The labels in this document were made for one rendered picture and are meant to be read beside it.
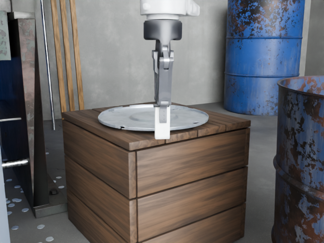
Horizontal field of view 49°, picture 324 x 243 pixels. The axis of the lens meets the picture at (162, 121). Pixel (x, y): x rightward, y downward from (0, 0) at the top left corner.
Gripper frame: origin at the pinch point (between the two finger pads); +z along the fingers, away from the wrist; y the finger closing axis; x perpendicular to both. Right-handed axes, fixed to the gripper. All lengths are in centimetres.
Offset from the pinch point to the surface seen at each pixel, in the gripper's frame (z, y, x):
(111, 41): -16, -207, -15
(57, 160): 40, -95, -39
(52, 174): 40, -76, -38
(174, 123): 3.4, -13.2, 4.6
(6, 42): -16, -44, -42
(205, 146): 9.0, -10.9, 11.9
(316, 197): 7.5, 22.4, 21.8
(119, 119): 3.5, -19.2, -8.9
